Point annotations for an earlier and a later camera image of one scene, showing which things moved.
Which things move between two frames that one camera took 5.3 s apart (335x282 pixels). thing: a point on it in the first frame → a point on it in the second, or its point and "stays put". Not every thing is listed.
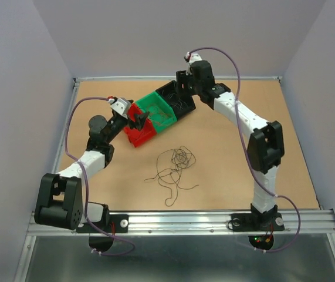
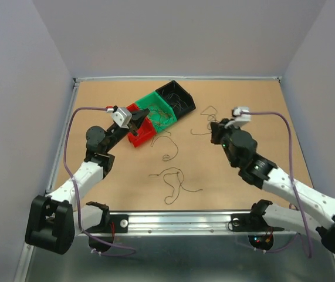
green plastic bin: (161, 114) stays put
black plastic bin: (169, 91) stays put
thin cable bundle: (169, 165) → (182, 181)
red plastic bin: (146, 131) stays put
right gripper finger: (183, 86) → (224, 121)
